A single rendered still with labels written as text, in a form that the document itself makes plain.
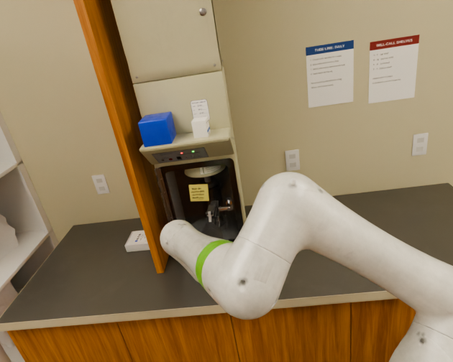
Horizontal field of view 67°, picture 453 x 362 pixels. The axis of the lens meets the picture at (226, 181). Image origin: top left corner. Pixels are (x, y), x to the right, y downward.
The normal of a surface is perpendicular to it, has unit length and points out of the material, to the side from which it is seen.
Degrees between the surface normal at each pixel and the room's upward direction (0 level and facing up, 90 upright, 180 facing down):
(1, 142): 90
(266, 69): 90
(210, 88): 90
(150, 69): 90
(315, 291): 0
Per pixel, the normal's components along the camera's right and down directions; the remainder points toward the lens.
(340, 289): -0.15, -0.89
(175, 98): -0.04, 0.44
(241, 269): -0.26, -0.43
